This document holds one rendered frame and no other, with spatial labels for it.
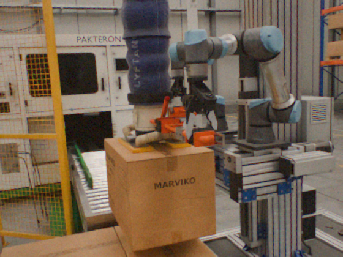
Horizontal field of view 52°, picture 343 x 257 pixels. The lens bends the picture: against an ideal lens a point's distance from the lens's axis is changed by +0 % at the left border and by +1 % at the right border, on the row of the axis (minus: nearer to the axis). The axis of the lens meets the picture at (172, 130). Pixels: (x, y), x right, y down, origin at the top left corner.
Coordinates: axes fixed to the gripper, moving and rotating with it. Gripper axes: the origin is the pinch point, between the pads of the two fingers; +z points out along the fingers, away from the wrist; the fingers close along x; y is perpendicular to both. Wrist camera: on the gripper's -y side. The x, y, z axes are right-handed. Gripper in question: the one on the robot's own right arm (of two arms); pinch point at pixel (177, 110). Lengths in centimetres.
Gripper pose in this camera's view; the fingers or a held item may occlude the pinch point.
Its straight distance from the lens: 212.0
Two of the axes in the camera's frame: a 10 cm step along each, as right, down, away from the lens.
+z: 0.5, 9.9, 1.4
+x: 9.4, -1.0, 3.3
